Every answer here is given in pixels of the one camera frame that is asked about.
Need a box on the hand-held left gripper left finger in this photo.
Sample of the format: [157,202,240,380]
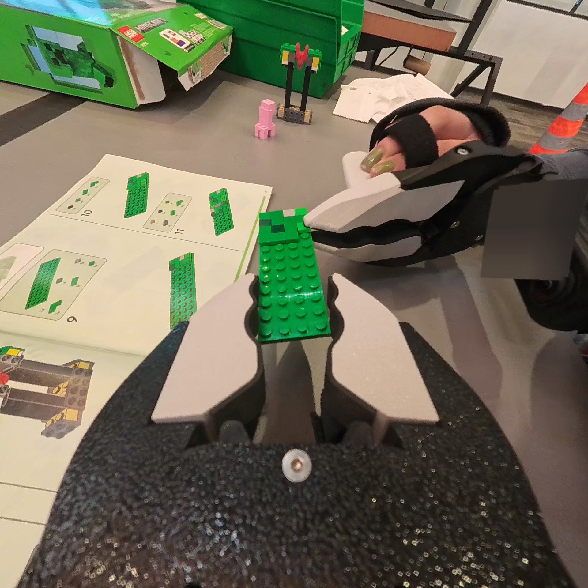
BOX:
[152,273,268,425]

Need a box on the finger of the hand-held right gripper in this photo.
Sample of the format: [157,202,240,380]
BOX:
[303,152,467,236]
[313,230,434,268]

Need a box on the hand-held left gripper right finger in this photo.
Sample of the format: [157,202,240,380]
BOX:
[323,274,441,425]

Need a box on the green studded brick plate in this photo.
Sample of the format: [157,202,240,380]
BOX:
[256,208,334,345]

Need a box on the person's right hand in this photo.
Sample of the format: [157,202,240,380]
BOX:
[361,100,511,178]

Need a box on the orange traffic cone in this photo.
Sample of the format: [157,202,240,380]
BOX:
[528,83,588,157]

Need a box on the building instruction booklet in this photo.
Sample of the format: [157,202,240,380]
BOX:
[0,153,274,552]

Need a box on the small pink brick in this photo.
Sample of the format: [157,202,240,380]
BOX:
[253,99,279,141]

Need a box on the black brick tower model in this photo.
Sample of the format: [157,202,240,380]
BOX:
[278,42,323,126]

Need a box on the green plastic bin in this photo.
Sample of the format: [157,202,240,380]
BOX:
[184,0,365,101]

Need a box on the green brick set box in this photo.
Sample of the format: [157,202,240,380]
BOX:
[0,0,234,111]

